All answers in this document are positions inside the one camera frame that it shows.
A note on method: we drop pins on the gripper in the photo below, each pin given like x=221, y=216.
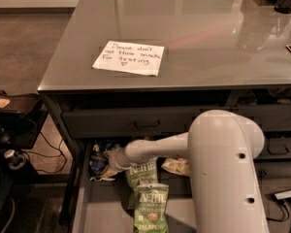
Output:
x=114, y=160

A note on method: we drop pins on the blue Kettle chip bag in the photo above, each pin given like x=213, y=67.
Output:
x=96, y=159

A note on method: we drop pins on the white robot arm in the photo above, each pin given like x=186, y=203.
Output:
x=220, y=147

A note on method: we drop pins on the green Kettle bag middle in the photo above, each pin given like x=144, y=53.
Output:
x=140, y=174

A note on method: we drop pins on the green kettle bag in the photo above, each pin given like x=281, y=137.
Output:
x=150, y=207
x=140, y=174

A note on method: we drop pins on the top left drawer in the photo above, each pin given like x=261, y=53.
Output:
x=126, y=122

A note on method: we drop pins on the open middle drawer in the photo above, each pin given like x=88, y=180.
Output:
x=102, y=207

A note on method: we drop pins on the green Kettle bag front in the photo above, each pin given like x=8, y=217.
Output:
x=150, y=207

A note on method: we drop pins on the brown chip bag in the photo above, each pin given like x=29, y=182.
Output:
x=178, y=166

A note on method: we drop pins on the grey metal drawer cabinet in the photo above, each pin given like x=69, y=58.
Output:
x=217, y=53

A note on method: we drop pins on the bottom right drawer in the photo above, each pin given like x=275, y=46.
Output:
x=273, y=170

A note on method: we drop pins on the top right drawer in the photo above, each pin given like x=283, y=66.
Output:
x=274, y=117

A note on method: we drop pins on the middle right drawer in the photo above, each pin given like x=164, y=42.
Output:
x=276, y=148

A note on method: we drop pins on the silver round canister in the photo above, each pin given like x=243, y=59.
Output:
x=15, y=159

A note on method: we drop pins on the handwritten white paper note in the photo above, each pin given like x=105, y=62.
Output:
x=130, y=58

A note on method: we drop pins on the black side cart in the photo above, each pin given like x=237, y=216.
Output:
x=21, y=120

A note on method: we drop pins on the grey power strip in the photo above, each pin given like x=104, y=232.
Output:
x=282, y=195

